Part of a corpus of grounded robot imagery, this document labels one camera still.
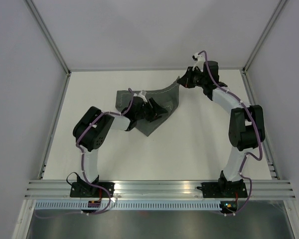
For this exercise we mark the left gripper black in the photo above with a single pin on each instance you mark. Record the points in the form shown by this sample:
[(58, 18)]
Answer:
[(154, 112)]

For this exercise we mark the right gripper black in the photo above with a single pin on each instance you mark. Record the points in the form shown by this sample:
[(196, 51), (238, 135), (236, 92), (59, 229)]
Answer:
[(185, 81)]

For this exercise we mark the grey cloth napkin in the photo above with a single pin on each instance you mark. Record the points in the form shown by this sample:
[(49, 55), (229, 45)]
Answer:
[(168, 98)]

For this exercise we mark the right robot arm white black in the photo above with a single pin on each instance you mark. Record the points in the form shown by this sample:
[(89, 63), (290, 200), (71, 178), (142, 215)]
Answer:
[(246, 129)]

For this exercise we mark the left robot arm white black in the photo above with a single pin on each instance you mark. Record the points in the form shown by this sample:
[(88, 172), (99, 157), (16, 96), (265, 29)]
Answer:
[(91, 131)]

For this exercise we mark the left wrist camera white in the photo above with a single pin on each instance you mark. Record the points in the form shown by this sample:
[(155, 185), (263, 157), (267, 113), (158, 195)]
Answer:
[(141, 94)]

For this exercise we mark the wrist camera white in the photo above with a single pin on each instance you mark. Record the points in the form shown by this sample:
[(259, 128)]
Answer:
[(199, 60), (141, 94)]

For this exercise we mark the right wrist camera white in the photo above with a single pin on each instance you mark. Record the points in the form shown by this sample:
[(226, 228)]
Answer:
[(199, 60)]

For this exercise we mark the right aluminium frame post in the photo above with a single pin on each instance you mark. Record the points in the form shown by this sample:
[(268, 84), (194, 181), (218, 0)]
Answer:
[(265, 33)]

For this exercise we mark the aluminium frame post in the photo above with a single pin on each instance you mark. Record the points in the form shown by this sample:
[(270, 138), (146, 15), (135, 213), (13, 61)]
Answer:
[(265, 33), (47, 35)]

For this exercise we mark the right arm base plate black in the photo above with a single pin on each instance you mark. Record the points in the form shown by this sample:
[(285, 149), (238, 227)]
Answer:
[(230, 190)]

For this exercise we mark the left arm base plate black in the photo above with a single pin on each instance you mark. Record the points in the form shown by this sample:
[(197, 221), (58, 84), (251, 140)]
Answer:
[(84, 190)]

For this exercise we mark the aluminium rail front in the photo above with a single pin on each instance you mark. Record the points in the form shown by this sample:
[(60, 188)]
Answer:
[(158, 190)]

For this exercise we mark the white slotted cable duct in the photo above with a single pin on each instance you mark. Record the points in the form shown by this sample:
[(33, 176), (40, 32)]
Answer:
[(130, 205)]

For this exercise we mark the left aluminium frame post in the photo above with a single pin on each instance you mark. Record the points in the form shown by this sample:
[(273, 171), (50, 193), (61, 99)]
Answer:
[(47, 35)]

